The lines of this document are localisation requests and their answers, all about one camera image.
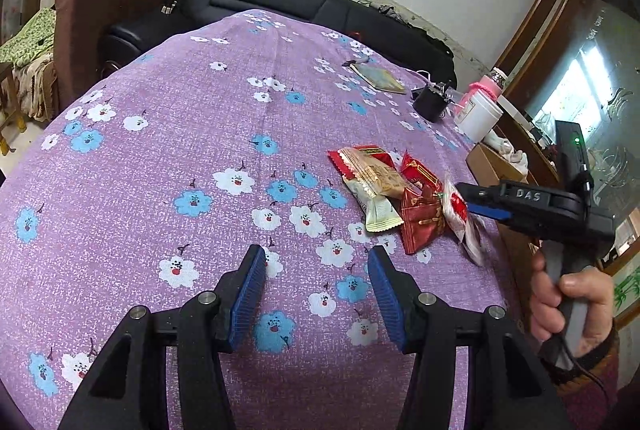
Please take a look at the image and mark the beige patterned blanket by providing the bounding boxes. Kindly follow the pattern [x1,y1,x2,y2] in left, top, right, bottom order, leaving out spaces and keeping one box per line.
[12,55,56,121]

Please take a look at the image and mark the white cloth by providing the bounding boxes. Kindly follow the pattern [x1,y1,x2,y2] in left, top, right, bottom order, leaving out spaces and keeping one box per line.
[482,130,531,171]

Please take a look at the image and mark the white and green snack packet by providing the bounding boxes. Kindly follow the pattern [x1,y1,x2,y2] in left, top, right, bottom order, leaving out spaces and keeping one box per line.
[350,180,405,233]

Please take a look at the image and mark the green patterned blanket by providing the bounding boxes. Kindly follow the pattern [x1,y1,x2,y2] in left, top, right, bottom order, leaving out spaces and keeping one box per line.
[0,8,57,68]

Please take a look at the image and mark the cardboard box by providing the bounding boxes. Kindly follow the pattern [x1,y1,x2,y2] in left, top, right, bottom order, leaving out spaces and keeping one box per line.
[465,141,558,311]

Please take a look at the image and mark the black container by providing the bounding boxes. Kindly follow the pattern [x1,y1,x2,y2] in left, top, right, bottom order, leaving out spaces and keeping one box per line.
[412,80,453,122]

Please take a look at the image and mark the black cable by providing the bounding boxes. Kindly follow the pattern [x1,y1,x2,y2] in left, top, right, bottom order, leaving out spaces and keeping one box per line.
[560,337,623,418]

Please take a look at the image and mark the pink bottle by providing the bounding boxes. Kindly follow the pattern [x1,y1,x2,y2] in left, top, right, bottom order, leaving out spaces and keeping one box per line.
[467,66,507,98]

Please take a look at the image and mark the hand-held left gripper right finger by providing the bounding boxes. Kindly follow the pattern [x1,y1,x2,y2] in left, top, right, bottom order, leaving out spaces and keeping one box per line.
[366,245,573,430]

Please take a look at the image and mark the beige wafer packet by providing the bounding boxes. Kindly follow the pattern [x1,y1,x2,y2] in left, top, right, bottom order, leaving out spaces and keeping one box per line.
[339,147,411,201]

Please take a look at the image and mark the wooden glass cabinet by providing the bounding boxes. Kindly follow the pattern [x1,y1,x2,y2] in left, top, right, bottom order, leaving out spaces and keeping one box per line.
[492,0,640,326]

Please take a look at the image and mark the white canister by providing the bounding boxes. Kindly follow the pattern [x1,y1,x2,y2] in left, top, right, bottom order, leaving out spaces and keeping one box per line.
[454,90,503,143]

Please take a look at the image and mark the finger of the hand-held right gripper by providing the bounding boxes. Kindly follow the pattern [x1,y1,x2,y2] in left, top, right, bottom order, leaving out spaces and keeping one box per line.
[457,183,503,203]
[467,205,513,226]

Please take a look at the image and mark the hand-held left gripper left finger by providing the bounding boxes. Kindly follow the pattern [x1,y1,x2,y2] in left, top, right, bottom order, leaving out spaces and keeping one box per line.
[57,244,268,430]

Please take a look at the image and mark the green notebook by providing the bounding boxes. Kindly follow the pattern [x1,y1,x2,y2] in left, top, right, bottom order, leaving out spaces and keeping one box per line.
[348,62,407,95]

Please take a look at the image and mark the red rectangular snack packet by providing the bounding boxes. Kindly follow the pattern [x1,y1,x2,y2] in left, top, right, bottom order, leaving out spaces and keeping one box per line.
[400,151,446,191]

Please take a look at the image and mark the brown armchair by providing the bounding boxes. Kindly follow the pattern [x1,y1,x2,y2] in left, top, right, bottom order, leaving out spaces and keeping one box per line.
[52,0,196,106]

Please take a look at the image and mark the person's right forearm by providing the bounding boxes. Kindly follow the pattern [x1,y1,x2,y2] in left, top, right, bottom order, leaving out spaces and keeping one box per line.
[550,325,626,396]

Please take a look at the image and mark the person's right hand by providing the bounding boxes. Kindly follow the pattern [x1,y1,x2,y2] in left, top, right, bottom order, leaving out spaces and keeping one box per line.
[530,253,613,358]

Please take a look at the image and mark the red packet with gold label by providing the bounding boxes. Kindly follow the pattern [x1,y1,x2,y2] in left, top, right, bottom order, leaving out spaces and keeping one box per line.
[327,146,396,176]

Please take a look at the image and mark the white red patterned packet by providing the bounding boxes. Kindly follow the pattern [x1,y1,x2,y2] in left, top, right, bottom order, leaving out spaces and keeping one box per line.
[442,171,488,267]

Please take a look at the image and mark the wooden stool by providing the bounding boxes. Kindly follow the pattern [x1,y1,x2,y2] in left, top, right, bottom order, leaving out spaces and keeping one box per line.
[0,63,28,156]

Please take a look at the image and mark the dark red foil packet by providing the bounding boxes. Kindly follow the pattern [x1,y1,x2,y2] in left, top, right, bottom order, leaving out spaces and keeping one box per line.
[400,185,447,256]

